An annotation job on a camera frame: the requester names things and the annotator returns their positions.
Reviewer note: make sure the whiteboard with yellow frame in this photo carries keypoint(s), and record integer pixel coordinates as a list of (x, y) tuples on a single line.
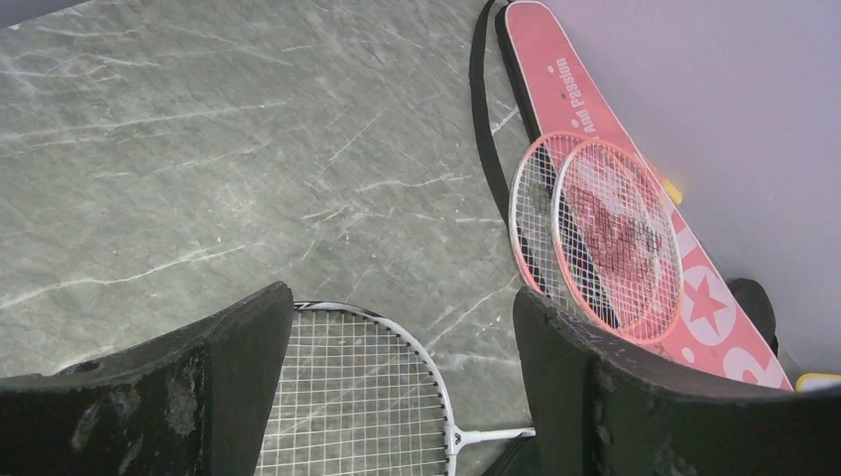
[(814, 381)]

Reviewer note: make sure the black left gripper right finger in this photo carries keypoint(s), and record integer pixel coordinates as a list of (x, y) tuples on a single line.
[(604, 406)]

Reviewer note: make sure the white racket left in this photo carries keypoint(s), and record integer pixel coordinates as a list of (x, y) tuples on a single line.
[(359, 395)]

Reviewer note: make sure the pink racket bag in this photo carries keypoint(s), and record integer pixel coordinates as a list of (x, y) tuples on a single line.
[(554, 91)]

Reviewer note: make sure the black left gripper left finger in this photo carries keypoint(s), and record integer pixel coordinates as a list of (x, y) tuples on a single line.
[(193, 401)]

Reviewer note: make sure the pink racket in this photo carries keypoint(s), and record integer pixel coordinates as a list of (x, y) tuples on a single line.
[(530, 207), (615, 242)]

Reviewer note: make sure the pink racket right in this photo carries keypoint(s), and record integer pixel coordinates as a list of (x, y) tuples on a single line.
[(615, 242)]

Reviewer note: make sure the black racket bag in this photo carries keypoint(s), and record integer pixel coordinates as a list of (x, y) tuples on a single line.
[(755, 302)]

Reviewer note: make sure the yellow pink marker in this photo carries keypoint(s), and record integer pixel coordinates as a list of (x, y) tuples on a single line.
[(675, 195)]

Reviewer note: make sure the pink racket left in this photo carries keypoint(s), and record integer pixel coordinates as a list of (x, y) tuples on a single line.
[(530, 207)]

